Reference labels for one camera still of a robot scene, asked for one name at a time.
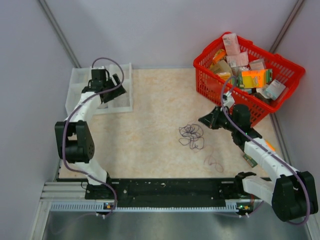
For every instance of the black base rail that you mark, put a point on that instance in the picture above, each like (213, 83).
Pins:
(168, 192)

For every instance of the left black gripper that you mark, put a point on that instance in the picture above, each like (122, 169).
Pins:
(118, 92)

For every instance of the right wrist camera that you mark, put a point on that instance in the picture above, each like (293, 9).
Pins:
(228, 100)

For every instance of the pink box upright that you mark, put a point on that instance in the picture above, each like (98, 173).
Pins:
(231, 44)

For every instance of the orange green box on table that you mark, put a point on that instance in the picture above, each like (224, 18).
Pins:
(260, 152)

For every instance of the tan cardboard box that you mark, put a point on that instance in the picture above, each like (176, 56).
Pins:
(222, 69)

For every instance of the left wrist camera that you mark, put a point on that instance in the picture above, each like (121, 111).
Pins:
(103, 68)

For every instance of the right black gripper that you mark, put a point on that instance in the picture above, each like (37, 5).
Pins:
(210, 120)

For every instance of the pink box flat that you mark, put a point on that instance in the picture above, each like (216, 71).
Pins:
(238, 60)

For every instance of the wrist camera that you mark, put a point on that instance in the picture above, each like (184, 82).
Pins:
(228, 100)
(103, 68)

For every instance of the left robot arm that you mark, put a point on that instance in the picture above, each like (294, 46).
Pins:
(74, 141)

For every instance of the pale blue box in basket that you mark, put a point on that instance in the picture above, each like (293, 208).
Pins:
(274, 90)

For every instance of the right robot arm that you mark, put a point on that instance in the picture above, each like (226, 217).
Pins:
(290, 192)

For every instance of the orange yellow box in basket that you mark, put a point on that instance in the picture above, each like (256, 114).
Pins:
(254, 78)

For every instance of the white compartment tray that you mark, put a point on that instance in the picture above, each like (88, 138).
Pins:
(79, 79)

